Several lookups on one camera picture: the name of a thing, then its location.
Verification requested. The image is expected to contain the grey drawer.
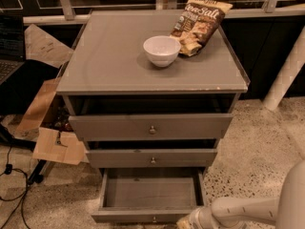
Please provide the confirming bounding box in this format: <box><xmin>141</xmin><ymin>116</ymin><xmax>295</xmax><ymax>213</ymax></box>
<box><xmin>87</xmin><ymin>149</ymin><xmax>217</xmax><ymax>168</ymax></box>
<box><xmin>69</xmin><ymin>114</ymin><xmax>233</xmax><ymax>141</ymax></box>
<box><xmin>91</xmin><ymin>167</ymin><xmax>207</xmax><ymax>223</ymax></box>

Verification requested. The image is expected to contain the black laptop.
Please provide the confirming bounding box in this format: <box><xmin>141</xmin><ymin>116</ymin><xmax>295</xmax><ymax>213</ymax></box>
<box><xmin>0</xmin><ymin>14</ymin><xmax>26</xmax><ymax>84</ymax></box>

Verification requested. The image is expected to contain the sea salt chip bag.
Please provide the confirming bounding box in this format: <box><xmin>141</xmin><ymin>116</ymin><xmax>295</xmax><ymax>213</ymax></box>
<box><xmin>171</xmin><ymin>0</ymin><xmax>233</xmax><ymax>56</ymax></box>

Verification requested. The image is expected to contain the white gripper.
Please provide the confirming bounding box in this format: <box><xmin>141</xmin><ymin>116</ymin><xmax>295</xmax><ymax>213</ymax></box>
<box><xmin>176</xmin><ymin>207</ymin><xmax>247</xmax><ymax>229</ymax></box>

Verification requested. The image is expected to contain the white diagonal pole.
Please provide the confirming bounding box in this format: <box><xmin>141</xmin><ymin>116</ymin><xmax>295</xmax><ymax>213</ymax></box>
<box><xmin>263</xmin><ymin>27</ymin><xmax>305</xmax><ymax>111</ymax></box>

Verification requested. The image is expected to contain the black cable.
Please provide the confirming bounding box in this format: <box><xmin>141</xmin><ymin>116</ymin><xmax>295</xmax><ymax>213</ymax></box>
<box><xmin>0</xmin><ymin>145</ymin><xmax>32</xmax><ymax>229</ymax></box>

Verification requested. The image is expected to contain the grey top drawer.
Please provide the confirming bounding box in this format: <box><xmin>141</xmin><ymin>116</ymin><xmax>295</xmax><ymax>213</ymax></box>
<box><xmin>69</xmin><ymin>114</ymin><xmax>233</xmax><ymax>141</ymax></box>

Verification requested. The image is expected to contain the white bowl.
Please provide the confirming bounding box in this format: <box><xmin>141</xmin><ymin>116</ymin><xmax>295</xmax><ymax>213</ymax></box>
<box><xmin>143</xmin><ymin>35</ymin><xmax>181</xmax><ymax>68</ymax></box>

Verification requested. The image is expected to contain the grey bottom drawer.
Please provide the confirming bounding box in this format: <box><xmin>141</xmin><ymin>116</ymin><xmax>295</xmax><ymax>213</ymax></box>
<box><xmin>91</xmin><ymin>167</ymin><xmax>207</xmax><ymax>223</ymax></box>

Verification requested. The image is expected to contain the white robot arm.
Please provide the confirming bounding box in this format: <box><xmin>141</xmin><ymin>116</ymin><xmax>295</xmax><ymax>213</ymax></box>
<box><xmin>176</xmin><ymin>160</ymin><xmax>305</xmax><ymax>229</ymax></box>

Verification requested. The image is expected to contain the grey middle drawer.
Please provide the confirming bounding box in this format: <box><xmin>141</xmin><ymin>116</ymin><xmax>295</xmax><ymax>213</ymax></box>
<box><xmin>87</xmin><ymin>149</ymin><xmax>217</xmax><ymax>168</ymax></box>

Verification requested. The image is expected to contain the metal railing frame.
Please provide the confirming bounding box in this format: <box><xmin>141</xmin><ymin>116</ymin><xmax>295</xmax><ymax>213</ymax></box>
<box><xmin>0</xmin><ymin>0</ymin><xmax>305</xmax><ymax>27</ymax></box>

